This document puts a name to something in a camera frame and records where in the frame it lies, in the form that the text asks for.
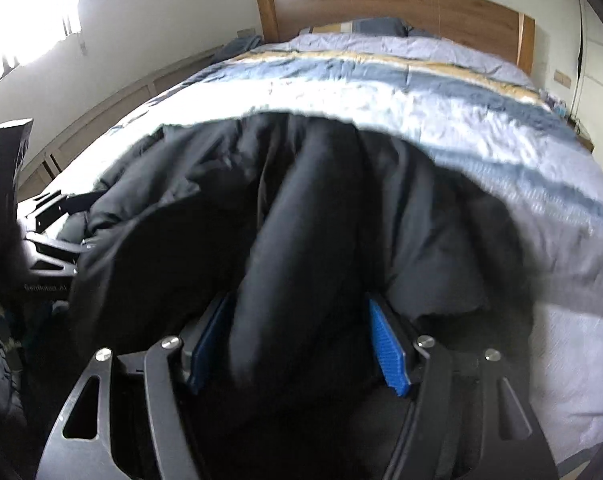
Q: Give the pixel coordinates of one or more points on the wooden bed headboard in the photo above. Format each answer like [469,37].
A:
[406,5]

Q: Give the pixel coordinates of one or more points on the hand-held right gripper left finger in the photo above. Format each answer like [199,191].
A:
[212,345]

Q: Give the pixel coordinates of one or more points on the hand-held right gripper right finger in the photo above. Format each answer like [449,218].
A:
[389,345]

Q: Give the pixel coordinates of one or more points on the bed with striped duvet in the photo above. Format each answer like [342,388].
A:
[431,110]

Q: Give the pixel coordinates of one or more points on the grey blue cloth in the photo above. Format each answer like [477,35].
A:
[239,49]

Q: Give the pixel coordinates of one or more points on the striped pillow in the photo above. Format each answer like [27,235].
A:
[371,26]

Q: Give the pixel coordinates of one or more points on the beige wall switch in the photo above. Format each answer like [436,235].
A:
[562,78]

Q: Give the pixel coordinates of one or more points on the window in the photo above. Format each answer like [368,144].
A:
[26,15]

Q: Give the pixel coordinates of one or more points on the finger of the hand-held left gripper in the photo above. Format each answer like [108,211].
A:
[51,210]
[56,257]

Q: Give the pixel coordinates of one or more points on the low beige wall cabinet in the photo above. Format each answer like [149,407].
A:
[131,95]

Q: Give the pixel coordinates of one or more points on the black puffer coat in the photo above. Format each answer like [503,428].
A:
[306,210]

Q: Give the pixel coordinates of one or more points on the white wardrobe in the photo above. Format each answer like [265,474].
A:
[601,85]

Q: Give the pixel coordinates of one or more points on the grey wall outlet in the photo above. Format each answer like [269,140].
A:
[246,33]

